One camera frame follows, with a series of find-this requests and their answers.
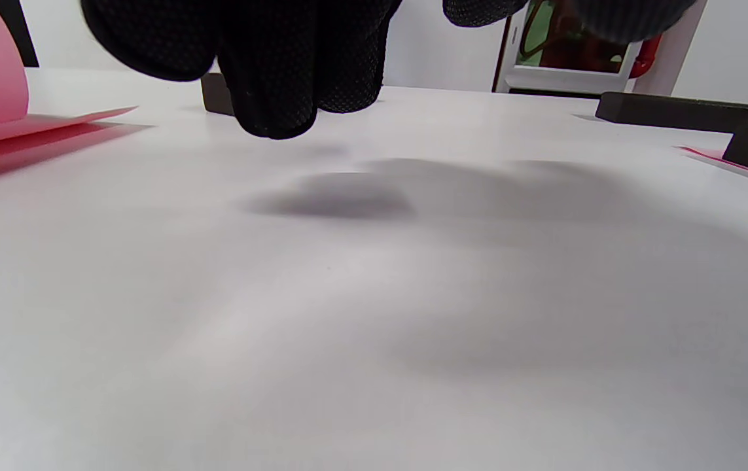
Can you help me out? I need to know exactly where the person's left hand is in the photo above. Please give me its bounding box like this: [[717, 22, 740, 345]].
[[79, 0, 698, 140]]

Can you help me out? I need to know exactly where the glass door wall cabinet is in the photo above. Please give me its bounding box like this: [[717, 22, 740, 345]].
[[491, 0, 708, 99]]

